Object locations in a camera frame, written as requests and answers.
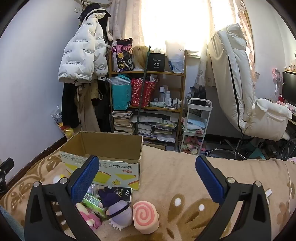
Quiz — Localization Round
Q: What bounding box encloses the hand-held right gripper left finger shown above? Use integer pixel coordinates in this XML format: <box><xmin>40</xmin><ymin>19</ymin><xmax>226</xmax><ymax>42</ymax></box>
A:
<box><xmin>24</xmin><ymin>155</ymin><xmax>102</xmax><ymax>241</ymax></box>

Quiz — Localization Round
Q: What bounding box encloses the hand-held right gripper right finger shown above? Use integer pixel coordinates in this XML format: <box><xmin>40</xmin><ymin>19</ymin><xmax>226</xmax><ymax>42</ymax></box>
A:
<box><xmin>195</xmin><ymin>155</ymin><xmax>271</xmax><ymax>241</ymax></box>

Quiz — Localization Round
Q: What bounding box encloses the green tissue pack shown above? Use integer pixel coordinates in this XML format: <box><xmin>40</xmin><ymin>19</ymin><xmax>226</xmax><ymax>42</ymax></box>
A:
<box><xmin>82</xmin><ymin>193</ymin><xmax>109</xmax><ymax>219</ymax></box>

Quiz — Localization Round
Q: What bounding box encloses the white fluffy plush keychain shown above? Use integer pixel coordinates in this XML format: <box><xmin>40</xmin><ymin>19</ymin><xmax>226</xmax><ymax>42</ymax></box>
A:
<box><xmin>53</xmin><ymin>174</ymin><xmax>70</xmax><ymax>184</ymax></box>

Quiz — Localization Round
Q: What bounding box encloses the printed cardboard box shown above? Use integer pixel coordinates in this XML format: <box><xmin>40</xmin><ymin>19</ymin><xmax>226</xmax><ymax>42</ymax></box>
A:
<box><xmin>59</xmin><ymin>131</ymin><xmax>143</xmax><ymax>191</ymax></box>

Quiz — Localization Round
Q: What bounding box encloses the pink plush doll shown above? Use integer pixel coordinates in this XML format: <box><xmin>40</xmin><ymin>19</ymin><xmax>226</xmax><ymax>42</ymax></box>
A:
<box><xmin>76</xmin><ymin>203</ymin><xmax>102</xmax><ymax>230</ymax></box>

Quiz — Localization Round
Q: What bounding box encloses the purple plush doll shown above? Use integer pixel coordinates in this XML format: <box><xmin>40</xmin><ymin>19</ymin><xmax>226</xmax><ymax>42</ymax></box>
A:
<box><xmin>98</xmin><ymin>186</ymin><xmax>133</xmax><ymax>230</ymax></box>

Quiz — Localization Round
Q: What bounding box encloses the pink swirl roll plush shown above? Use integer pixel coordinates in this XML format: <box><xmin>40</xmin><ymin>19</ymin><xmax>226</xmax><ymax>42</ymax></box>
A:
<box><xmin>132</xmin><ymin>201</ymin><xmax>160</xmax><ymax>234</ymax></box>

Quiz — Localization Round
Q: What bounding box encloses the small clear plastic bag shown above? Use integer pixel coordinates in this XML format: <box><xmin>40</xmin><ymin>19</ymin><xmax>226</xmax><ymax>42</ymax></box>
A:
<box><xmin>89</xmin><ymin>183</ymin><xmax>100</xmax><ymax>196</ymax></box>

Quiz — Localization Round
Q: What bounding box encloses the beige floral blanket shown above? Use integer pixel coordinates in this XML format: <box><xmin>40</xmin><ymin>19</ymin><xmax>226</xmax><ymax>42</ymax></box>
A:
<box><xmin>0</xmin><ymin>141</ymin><xmax>296</xmax><ymax>241</ymax></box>

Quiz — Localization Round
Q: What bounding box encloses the black tissue pack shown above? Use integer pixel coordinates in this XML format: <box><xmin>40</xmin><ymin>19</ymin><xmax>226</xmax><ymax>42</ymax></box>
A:
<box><xmin>113</xmin><ymin>186</ymin><xmax>133</xmax><ymax>204</ymax></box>

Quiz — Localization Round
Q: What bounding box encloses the white trolley cart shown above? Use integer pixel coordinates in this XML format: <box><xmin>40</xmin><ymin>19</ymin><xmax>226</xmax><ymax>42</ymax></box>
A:
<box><xmin>179</xmin><ymin>98</ymin><xmax>213</xmax><ymax>154</ymax></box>

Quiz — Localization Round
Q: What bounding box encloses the crumpled plastic bag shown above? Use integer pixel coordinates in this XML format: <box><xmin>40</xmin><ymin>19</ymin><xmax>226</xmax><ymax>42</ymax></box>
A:
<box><xmin>51</xmin><ymin>105</ymin><xmax>74</xmax><ymax>139</ymax></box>

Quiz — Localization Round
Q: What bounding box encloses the beige coat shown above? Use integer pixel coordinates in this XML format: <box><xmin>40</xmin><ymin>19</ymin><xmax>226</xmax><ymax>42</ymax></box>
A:
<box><xmin>74</xmin><ymin>82</ymin><xmax>101</xmax><ymax>132</ymax></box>

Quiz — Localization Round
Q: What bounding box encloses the pile of magazines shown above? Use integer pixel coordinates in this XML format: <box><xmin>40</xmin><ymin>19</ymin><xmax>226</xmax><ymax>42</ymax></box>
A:
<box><xmin>135</xmin><ymin>116</ymin><xmax>177</xmax><ymax>143</ymax></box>

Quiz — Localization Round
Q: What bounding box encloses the black hanging garment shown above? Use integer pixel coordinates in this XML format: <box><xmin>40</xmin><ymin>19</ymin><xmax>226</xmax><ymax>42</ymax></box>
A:
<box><xmin>62</xmin><ymin>82</ymin><xmax>80</xmax><ymax>129</ymax></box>

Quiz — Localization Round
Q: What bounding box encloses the teal bag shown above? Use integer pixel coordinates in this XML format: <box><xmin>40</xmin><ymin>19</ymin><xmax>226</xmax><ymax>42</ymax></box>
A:
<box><xmin>112</xmin><ymin>74</ymin><xmax>132</xmax><ymax>111</ymax></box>

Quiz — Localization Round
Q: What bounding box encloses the wooden shelf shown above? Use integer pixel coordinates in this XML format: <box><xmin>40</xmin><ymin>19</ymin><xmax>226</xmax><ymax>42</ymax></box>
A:
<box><xmin>109</xmin><ymin>50</ymin><xmax>188</xmax><ymax>152</ymax></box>

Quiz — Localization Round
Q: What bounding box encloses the group of cosmetic bottles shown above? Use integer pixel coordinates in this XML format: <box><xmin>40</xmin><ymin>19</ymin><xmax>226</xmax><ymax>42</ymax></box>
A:
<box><xmin>154</xmin><ymin>86</ymin><xmax>182</xmax><ymax>108</ymax></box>

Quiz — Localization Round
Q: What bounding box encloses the green pole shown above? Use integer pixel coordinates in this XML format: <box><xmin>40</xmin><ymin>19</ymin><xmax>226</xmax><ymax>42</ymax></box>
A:
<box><xmin>135</xmin><ymin>45</ymin><xmax>151</xmax><ymax>135</ymax></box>

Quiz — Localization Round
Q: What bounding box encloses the red patterned bag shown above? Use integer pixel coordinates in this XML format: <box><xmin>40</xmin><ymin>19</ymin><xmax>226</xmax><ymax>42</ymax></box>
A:
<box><xmin>131</xmin><ymin>78</ymin><xmax>156</xmax><ymax>107</ymax></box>

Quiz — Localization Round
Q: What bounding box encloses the cream office chair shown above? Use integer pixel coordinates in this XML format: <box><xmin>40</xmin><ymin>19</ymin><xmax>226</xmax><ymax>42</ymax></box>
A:
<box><xmin>206</xmin><ymin>23</ymin><xmax>293</xmax><ymax>160</ymax></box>

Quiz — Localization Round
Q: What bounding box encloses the black monitor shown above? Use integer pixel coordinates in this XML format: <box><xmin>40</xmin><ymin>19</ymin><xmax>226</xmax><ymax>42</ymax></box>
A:
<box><xmin>282</xmin><ymin>71</ymin><xmax>296</xmax><ymax>106</ymax></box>

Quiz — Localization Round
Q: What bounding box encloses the pink desk fan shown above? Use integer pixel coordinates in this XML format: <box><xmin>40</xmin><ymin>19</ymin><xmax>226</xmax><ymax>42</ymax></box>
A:
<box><xmin>272</xmin><ymin>68</ymin><xmax>283</xmax><ymax>100</ymax></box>

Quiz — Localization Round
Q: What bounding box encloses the white plastic bag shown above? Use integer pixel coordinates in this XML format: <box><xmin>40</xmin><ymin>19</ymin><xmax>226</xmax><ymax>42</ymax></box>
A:
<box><xmin>165</xmin><ymin>47</ymin><xmax>185</xmax><ymax>73</ymax></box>

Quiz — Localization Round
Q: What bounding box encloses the cartoon print bag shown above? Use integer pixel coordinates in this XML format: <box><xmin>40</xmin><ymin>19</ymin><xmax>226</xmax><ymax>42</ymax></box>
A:
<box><xmin>112</xmin><ymin>38</ymin><xmax>134</xmax><ymax>72</ymax></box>

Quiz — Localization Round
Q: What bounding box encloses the black box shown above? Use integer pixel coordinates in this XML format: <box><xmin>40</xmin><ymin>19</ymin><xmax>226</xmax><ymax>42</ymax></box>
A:
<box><xmin>147</xmin><ymin>53</ymin><xmax>166</xmax><ymax>72</ymax></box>

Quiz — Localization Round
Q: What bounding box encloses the white puffer jacket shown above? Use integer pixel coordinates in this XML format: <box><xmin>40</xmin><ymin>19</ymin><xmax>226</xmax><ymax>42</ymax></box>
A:
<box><xmin>58</xmin><ymin>13</ymin><xmax>109</xmax><ymax>83</ymax></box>

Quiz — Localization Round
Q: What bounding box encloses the blonde wig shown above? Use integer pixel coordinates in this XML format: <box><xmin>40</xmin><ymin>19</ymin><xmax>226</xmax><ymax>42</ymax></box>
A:
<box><xmin>129</xmin><ymin>46</ymin><xmax>149</xmax><ymax>71</ymax></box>

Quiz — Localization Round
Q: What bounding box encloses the black hat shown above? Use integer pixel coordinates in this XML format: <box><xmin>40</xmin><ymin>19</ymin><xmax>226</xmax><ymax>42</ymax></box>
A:
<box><xmin>80</xmin><ymin>3</ymin><xmax>111</xmax><ymax>24</ymax></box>

